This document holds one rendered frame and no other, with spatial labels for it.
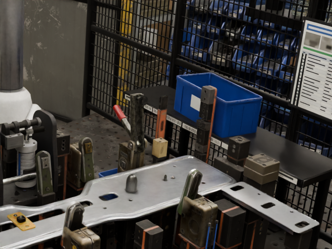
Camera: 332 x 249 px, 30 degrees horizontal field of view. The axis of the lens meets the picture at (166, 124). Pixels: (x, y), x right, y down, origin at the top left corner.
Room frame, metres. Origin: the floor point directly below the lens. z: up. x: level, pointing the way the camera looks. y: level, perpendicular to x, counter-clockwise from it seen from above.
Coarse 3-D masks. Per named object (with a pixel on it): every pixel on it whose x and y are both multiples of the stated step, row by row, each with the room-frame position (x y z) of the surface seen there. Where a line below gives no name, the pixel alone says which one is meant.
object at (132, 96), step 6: (132, 96) 1.74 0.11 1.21; (138, 96) 1.76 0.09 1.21; (144, 96) 1.73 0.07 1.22; (132, 102) 1.74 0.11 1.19; (138, 102) 1.76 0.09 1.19; (144, 102) 1.73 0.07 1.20; (132, 108) 1.74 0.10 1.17; (138, 108) 1.76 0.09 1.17; (132, 114) 1.74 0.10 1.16; (138, 114) 1.75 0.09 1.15; (132, 120) 1.74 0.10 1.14; (138, 120) 1.75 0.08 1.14; (132, 126) 1.74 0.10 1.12; (138, 126) 1.75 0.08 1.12; (132, 132) 1.73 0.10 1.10; (138, 132) 1.75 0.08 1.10; (132, 138) 1.73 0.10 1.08; (138, 138) 1.76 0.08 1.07
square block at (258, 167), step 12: (252, 156) 1.75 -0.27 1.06; (264, 156) 1.75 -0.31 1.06; (252, 168) 1.70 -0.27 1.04; (264, 168) 1.68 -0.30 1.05; (276, 168) 1.71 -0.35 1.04; (252, 180) 1.70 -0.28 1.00; (264, 180) 1.68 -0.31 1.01; (264, 192) 1.69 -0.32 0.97; (264, 204) 1.70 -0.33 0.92; (264, 228) 1.71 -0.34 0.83; (264, 240) 1.72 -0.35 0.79
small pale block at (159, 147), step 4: (156, 140) 1.78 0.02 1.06; (160, 140) 1.78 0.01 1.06; (164, 140) 1.78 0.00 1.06; (156, 144) 1.77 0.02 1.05; (160, 144) 1.76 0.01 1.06; (164, 144) 1.77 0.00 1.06; (152, 148) 1.78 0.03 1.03; (156, 148) 1.77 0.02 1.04; (160, 148) 1.76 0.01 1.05; (164, 148) 1.77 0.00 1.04; (152, 152) 1.78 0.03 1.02; (156, 152) 1.77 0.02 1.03; (160, 152) 1.76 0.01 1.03; (164, 152) 1.78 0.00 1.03; (152, 156) 1.78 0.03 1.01; (156, 156) 1.77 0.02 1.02; (160, 156) 1.77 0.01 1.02; (164, 156) 1.78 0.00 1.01; (156, 160) 1.77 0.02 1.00; (160, 160) 1.77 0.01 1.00; (164, 160) 1.78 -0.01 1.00
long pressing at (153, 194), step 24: (144, 168) 1.70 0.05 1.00; (168, 168) 1.72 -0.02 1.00; (192, 168) 1.74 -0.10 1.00; (96, 192) 1.52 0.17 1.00; (120, 192) 1.53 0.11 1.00; (144, 192) 1.55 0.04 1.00; (168, 192) 1.56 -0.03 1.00; (216, 192) 1.62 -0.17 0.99; (0, 216) 1.34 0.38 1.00; (96, 216) 1.39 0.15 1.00; (120, 216) 1.41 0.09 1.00; (0, 240) 1.23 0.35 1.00; (24, 240) 1.24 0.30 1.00; (48, 240) 1.27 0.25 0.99
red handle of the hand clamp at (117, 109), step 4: (116, 108) 1.82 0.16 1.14; (120, 108) 1.82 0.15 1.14; (116, 112) 1.81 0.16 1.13; (120, 112) 1.81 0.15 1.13; (120, 116) 1.80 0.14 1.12; (124, 116) 1.80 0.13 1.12; (120, 120) 1.79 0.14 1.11; (124, 120) 1.79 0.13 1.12; (124, 124) 1.78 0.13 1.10; (128, 124) 1.78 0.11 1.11; (128, 128) 1.77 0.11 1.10; (128, 132) 1.76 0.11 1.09; (140, 144) 1.74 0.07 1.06
